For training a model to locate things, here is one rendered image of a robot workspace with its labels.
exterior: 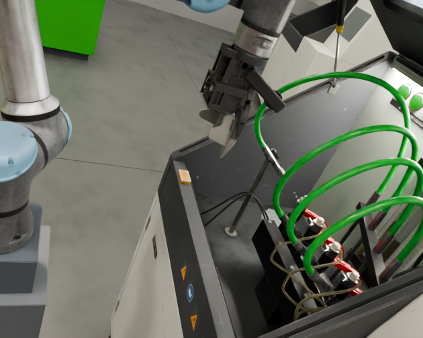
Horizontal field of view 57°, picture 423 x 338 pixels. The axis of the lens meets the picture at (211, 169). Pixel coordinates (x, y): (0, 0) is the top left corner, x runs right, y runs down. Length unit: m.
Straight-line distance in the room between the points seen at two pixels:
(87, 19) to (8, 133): 3.34
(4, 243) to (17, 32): 0.40
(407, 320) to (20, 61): 0.84
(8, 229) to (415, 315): 0.76
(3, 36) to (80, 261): 1.45
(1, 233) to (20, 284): 0.13
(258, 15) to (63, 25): 3.48
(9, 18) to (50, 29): 3.27
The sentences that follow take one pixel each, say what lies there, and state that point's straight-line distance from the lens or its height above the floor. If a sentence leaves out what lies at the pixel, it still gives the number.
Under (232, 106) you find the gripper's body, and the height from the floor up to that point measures 1.31.
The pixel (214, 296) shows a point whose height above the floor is 0.95.
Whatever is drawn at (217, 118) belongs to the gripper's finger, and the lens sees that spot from 0.83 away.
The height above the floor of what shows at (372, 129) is 1.36.
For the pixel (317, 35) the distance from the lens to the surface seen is 4.24.
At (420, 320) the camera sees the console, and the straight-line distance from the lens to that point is 0.79.
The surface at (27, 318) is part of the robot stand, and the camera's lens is 0.99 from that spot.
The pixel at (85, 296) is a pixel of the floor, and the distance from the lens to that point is 1.98.
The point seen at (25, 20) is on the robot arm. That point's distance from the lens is 0.83.
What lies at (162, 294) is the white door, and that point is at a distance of 1.15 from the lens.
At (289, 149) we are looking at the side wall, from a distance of 1.31.
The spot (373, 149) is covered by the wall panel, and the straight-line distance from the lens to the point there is 1.27.
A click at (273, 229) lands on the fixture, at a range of 1.07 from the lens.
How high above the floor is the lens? 1.58
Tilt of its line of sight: 30 degrees down
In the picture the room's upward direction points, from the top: 24 degrees clockwise
